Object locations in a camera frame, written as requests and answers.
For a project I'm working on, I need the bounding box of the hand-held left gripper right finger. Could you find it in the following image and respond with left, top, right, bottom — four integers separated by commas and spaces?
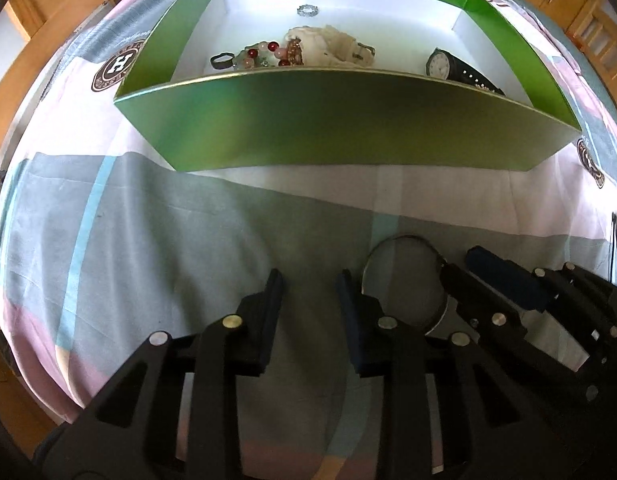
337, 269, 584, 480

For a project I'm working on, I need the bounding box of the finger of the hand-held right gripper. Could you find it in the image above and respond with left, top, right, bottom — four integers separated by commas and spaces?
466, 246, 614, 321
441, 264, 587, 386

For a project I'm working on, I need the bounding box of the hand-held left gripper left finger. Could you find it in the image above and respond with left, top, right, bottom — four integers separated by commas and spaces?
36, 269, 284, 480

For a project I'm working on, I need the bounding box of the silver metal bangle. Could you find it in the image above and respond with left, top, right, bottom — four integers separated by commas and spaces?
363, 235, 457, 336

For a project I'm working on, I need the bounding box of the green cardboard box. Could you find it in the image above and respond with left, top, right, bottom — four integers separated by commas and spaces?
113, 0, 582, 173

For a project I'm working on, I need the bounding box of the pink bead bracelet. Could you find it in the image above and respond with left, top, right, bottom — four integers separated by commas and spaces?
236, 50, 289, 69

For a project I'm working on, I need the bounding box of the red amber bead bracelet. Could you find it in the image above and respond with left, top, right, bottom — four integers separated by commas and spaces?
246, 40, 282, 61

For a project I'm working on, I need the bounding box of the patchwork printed bedsheet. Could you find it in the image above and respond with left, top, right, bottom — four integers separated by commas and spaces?
0, 0, 617, 480

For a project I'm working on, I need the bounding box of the black wristwatch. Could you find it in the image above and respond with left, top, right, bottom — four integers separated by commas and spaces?
426, 47, 507, 96

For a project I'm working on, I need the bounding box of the cream cloth pouch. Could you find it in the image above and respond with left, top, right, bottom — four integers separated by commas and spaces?
286, 25, 377, 67

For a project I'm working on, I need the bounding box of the wooden bed frame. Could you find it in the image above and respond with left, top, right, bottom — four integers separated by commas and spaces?
566, 0, 617, 78

